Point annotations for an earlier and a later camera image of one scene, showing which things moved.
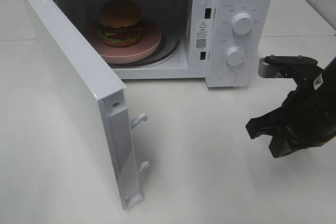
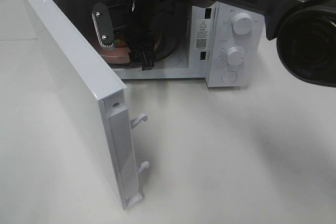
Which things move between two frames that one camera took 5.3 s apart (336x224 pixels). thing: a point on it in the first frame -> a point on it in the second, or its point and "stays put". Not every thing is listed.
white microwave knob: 234,55 stays put
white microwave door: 100,100 stays put
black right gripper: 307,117 -> 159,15
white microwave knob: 242,23 stays put
